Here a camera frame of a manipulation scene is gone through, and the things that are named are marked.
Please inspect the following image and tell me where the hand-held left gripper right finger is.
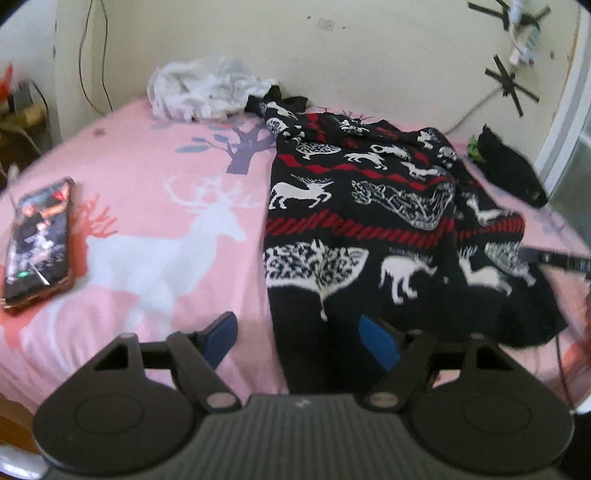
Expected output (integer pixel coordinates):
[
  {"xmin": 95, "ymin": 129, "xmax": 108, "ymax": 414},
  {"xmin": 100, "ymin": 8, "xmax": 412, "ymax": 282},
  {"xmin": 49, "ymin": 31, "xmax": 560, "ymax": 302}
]
[{"xmin": 359, "ymin": 315, "xmax": 515, "ymax": 411}]

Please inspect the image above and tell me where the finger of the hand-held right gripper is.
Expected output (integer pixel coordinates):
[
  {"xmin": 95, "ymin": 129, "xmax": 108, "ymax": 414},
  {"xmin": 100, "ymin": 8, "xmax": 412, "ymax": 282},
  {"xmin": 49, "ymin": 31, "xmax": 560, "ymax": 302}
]
[{"xmin": 519, "ymin": 247, "xmax": 591, "ymax": 280}]

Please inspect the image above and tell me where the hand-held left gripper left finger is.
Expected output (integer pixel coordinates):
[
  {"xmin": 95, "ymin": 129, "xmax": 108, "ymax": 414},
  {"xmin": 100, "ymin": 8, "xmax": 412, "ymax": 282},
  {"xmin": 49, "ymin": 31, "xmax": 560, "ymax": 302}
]
[{"xmin": 90, "ymin": 311, "xmax": 241, "ymax": 412}]

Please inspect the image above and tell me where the black red white patterned sweater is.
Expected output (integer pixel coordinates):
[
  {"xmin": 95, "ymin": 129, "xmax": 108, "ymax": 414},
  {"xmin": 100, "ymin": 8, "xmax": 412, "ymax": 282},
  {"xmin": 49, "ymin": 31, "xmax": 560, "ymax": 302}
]
[{"xmin": 261, "ymin": 102, "xmax": 571, "ymax": 395}]

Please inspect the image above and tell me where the glass door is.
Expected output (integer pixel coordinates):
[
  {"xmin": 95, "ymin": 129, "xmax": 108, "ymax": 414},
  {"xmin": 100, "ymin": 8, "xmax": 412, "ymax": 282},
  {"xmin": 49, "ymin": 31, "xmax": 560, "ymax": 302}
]
[{"xmin": 554, "ymin": 129, "xmax": 591, "ymax": 232}]

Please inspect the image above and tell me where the black garment with green trim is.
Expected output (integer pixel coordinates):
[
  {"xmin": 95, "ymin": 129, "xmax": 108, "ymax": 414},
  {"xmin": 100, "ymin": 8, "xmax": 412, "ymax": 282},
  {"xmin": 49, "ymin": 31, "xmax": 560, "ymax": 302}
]
[{"xmin": 466, "ymin": 124, "xmax": 550, "ymax": 208}]

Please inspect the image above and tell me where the pink printed bed sheet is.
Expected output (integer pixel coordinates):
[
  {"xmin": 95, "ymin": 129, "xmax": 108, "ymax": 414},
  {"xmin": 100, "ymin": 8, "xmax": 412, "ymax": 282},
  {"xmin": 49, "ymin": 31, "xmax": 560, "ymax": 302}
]
[{"xmin": 0, "ymin": 95, "xmax": 591, "ymax": 411}]

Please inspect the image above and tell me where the black tape cross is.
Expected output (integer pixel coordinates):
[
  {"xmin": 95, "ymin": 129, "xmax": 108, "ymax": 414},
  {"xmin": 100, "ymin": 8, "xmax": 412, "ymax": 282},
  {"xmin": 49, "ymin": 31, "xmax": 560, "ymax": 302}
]
[
  {"xmin": 468, "ymin": 0, "xmax": 553, "ymax": 32},
  {"xmin": 485, "ymin": 54, "xmax": 541, "ymax": 117}
]

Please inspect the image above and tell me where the smartphone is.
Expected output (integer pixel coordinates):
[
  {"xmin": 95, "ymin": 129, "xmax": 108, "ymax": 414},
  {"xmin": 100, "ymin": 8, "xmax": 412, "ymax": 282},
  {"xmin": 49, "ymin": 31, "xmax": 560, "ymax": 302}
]
[{"xmin": 2, "ymin": 176, "xmax": 77, "ymax": 315}]

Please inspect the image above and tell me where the white power strip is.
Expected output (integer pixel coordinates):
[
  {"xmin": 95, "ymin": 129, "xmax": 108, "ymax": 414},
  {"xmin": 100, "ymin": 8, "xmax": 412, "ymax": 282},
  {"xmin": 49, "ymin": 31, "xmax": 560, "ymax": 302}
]
[{"xmin": 509, "ymin": 18, "xmax": 542, "ymax": 66}]

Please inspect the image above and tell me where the white cloth pile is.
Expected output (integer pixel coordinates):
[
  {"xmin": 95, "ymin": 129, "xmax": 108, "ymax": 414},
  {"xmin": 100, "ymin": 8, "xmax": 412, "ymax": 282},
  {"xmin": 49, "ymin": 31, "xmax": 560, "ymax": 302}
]
[{"xmin": 147, "ymin": 55, "xmax": 280, "ymax": 123}]

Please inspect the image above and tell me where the wooden bedside table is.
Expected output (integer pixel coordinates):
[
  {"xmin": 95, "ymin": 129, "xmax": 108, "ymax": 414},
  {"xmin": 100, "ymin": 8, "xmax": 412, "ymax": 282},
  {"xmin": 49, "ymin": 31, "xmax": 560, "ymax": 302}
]
[{"xmin": 0, "ymin": 105, "xmax": 52, "ymax": 163}]

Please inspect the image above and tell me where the grey power adapter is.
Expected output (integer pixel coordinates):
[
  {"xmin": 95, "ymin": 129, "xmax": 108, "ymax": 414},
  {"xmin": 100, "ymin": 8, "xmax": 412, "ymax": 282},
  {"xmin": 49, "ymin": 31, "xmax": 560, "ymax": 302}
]
[{"xmin": 11, "ymin": 83, "xmax": 34, "ymax": 112}]

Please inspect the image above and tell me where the thin black cable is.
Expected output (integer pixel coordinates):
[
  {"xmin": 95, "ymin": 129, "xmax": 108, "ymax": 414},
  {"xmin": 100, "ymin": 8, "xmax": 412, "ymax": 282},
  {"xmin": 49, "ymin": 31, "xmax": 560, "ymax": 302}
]
[{"xmin": 554, "ymin": 332, "xmax": 574, "ymax": 409}]

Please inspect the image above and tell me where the white door frame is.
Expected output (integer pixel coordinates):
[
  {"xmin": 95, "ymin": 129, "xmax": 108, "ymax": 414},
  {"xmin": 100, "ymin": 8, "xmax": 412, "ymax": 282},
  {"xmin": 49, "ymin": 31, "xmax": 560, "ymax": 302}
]
[{"xmin": 533, "ymin": 18, "xmax": 591, "ymax": 204}]

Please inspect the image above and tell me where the dark wall cable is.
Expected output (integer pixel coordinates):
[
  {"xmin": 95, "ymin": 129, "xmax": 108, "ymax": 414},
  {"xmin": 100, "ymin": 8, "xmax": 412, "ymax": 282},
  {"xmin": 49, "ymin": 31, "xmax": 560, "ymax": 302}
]
[{"xmin": 78, "ymin": 0, "xmax": 115, "ymax": 114}]

